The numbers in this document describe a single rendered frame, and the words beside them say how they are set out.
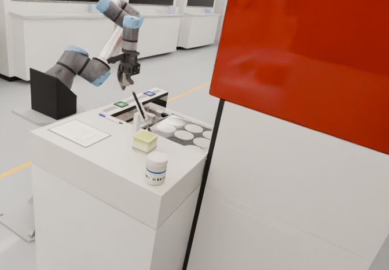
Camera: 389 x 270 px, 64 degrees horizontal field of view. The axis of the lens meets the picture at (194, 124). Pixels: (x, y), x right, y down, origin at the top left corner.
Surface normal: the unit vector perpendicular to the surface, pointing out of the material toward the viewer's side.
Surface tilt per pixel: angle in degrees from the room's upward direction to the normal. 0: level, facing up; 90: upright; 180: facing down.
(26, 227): 0
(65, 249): 90
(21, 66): 90
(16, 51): 90
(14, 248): 0
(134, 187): 90
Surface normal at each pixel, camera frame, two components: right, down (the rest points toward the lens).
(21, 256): 0.17, -0.90
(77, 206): -0.45, 0.30
